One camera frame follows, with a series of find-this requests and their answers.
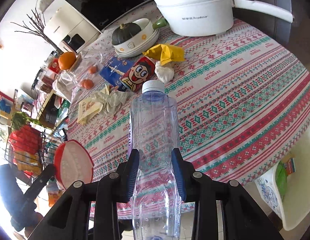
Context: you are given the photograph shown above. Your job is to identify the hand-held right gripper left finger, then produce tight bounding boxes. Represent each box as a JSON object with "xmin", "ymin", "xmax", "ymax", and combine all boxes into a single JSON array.
[{"xmin": 27, "ymin": 149, "xmax": 140, "ymax": 240}]

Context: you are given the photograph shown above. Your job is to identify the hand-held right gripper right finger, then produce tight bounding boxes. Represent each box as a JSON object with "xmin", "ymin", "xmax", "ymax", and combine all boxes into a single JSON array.
[{"xmin": 171, "ymin": 148, "xmax": 283, "ymax": 240}]

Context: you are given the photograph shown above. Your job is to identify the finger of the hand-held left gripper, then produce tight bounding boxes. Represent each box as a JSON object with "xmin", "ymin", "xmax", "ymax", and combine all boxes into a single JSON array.
[{"xmin": 23, "ymin": 164, "xmax": 57, "ymax": 202}]

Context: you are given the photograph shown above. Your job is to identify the red white paper bowl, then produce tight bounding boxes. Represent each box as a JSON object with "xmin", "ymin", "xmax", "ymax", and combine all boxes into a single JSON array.
[{"xmin": 53, "ymin": 139, "xmax": 94, "ymax": 190}]

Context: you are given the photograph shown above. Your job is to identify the clear plastic bottle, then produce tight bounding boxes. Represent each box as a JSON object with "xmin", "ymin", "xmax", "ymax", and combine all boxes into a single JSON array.
[{"xmin": 129, "ymin": 80, "xmax": 183, "ymax": 240}]

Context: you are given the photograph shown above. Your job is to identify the beige snack packet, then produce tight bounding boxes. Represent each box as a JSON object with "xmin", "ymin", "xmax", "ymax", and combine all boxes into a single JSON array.
[{"xmin": 77, "ymin": 85, "xmax": 111, "ymax": 125}]

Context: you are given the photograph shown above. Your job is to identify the red cartoon drink can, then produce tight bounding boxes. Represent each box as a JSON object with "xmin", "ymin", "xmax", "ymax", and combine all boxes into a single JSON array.
[{"xmin": 120, "ymin": 56, "xmax": 156, "ymax": 92}]

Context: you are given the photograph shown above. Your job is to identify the blue biscuit box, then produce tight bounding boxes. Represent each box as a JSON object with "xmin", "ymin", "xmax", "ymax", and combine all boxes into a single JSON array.
[{"xmin": 99, "ymin": 56, "xmax": 135, "ymax": 90}]

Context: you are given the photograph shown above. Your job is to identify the green plastic bag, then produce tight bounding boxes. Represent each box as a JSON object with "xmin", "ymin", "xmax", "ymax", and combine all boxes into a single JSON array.
[{"xmin": 275, "ymin": 164, "xmax": 288, "ymax": 197}]

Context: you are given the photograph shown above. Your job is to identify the yellow snack bag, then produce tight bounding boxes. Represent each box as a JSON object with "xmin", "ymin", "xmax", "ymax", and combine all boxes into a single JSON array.
[{"xmin": 142, "ymin": 44, "xmax": 186, "ymax": 67}]

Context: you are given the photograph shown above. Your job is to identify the white plastic bin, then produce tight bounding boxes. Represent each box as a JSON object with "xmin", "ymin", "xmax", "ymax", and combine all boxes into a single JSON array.
[{"xmin": 254, "ymin": 152, "xmax": 310, "ymax": 231}]

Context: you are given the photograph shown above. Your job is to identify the person's left forearm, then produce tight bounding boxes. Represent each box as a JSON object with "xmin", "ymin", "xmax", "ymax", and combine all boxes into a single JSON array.
[{"xmin": 0, "ymin": 164, "xmax": 26, "ymax": 220}]

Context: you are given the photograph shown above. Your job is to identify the orange snack packet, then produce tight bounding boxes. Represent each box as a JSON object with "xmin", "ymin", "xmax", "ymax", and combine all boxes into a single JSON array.
[{"xmin": 13, "ymin": 151, "xmax": 41, "ymax": 178}]

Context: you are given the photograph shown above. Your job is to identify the red snack packets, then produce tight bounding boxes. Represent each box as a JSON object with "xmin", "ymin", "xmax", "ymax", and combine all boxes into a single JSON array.
[{"xmin": 8, "ymin": 125, "xmax": 41, "ymax": 153}]

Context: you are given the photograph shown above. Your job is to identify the green leafy plant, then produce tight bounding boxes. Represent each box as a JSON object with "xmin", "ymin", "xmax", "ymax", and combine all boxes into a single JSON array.
[{"xmin": 11, "ymin": 111, "xmax": 41, "ymax": 130}]

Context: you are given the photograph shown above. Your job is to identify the wooden shelf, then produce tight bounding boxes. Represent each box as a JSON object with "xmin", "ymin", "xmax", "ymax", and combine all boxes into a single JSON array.
[{"xmin": 35, "ymin": 90, "xmax": 70, "ymax": 130}]

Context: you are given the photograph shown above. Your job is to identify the striped patterned tablecloth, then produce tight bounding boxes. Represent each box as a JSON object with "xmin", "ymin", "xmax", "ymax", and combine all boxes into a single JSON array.
[{"xmin": 67, "ymin": 0, "xmax": 310, "ymax": 220}]

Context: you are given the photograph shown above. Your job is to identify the white tissue ball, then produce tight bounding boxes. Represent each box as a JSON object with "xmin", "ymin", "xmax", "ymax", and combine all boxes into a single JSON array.
[{"xmin": 155, "ymin": 60, "xmax": 175, "ymax": 83}]

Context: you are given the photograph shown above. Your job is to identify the glass jar red contents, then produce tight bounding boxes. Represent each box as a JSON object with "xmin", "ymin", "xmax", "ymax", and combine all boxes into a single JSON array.
[{"xmin": 32, "ymin": 69, "xmax": 55, "ymax": 93}]

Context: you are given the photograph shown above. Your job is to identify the red label jar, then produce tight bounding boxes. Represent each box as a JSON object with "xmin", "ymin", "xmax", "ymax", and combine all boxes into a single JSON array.
[{"xmin": 47, "ymin": 57, "xmax": 61, "ymax": 74}]

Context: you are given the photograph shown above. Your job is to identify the clear container with wooden lid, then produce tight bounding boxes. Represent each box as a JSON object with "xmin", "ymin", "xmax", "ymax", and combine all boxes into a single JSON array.
[{"xmin": 61, "ymin": 50, "xmax": 104, "ymax": 93}]

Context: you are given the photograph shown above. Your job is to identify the large orange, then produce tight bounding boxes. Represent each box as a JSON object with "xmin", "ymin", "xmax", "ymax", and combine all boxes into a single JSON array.
[{"xmin": 58, "ymin": 52, "xmax": 77, "ymax": 70}]

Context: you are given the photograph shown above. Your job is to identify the white plate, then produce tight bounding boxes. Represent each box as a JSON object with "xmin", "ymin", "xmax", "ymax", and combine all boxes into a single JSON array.
[{"xmin": 114, "ymin": 29, "xmax": 160, "ymax": 58}]

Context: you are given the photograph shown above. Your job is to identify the dark green kabocha squash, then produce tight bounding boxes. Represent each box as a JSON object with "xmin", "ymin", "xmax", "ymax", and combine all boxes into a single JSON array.
[{"xmin": 111, "ymin": 23, "xmax": 141, "ymax": 46}]

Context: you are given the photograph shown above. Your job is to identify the dry bare branches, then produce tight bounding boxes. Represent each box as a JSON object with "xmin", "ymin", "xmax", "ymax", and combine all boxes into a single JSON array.
[{"xmin": 11, "ymin": 5, "xmax": 63, "ymax": 53}]

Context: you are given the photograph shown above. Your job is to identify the white electric cooking pot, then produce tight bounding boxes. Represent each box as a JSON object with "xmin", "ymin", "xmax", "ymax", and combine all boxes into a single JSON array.
[{"xmin": 146, "ymin": 0, "xmax": 294, "ymax": 37}]

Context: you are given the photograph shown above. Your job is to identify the black microwave oven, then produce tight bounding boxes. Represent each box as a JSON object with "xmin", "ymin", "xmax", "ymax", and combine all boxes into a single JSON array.
[{"xmin": 65, "ymin": 0, "xmax": 155, "ymax": 32}]

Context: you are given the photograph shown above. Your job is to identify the black wire rack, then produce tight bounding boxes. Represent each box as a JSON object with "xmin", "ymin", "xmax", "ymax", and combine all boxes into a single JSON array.
[{"xmin": 5, "ymin": 125, "xmax": 70, "ymax": 178}]

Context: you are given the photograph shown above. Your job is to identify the white bowl with green handle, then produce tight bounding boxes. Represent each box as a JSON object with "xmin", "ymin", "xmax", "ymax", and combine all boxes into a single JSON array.
[{"xmin": 112, "ymin": 17, "xmax": 169, "ymax": 53}]

